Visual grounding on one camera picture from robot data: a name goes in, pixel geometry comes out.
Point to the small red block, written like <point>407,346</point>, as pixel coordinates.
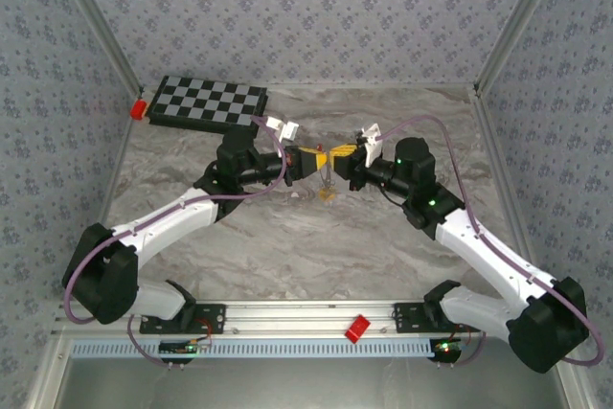
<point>139,109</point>

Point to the flat red block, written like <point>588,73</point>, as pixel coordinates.
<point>357,328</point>

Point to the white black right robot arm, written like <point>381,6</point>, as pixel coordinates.
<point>488,256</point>

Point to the grey metal panel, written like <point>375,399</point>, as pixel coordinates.
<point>306,385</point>

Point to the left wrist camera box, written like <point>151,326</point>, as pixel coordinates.
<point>287,130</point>

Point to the black grey chessboard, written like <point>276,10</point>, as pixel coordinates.
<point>206,102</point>

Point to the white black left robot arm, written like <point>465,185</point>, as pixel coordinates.
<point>158,227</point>

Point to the aluminium frame rail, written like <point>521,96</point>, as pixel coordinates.
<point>114,174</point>
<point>373,86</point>
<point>500,165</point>

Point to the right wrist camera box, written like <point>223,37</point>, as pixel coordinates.
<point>371,141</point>

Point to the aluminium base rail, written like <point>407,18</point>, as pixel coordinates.
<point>306,315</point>

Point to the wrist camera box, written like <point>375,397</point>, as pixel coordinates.
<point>287,130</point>
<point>371,141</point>

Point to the yellow key tag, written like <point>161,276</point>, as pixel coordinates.
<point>327,195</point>

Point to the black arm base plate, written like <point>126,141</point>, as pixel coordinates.
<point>407,320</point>
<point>215,318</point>

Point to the aluminium frame post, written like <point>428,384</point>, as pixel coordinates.
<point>522,16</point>
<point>96,21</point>
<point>48,375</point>
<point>572,390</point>

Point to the small circuit board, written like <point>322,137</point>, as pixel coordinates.
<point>447,347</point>
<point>182,347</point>

